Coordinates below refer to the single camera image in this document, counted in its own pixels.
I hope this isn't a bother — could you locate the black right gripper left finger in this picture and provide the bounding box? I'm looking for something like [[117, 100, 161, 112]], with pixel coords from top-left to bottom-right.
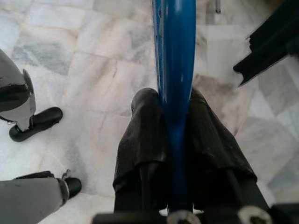
[[112, 87, 171, 212]]

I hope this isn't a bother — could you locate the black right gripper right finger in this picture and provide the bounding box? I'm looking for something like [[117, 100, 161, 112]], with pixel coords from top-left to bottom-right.
[[186, 88, 270, 212]]

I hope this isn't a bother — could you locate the blue plastic hanger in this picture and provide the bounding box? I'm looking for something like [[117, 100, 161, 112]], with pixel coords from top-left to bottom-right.
[[151, 0, 197, 215]]

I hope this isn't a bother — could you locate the black robot left foot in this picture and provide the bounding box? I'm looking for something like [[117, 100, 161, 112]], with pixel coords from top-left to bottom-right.
[[8, 106, 64, 142]]

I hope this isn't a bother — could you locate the black t-shirt green print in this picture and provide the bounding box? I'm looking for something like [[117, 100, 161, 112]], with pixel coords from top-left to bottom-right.
[[233, 6, 299, 87]]

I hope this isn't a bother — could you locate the grey robot right leg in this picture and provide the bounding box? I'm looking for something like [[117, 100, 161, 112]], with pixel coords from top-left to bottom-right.
[[0, 171, 71, 224]]

